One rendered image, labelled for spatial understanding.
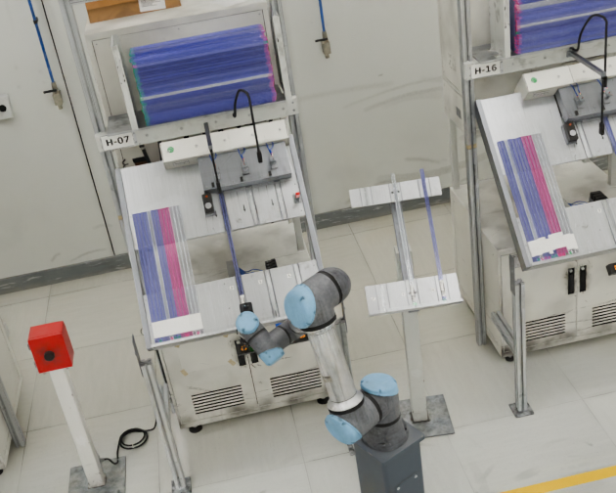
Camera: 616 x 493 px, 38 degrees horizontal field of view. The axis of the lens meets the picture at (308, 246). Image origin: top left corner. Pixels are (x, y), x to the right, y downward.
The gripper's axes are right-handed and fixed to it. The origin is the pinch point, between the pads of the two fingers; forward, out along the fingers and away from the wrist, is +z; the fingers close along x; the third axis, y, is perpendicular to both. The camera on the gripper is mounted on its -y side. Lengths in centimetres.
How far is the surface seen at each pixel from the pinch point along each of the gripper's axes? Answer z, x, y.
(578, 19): -19, 148, -89
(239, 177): -4, 8, -58
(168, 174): 2, -18, -67
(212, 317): 2.5, -12.2, -9.0
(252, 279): 2.4, 5.2, -20.1
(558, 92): -1, 139, -68
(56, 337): 8, -71, -15
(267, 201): 2, 17, -49
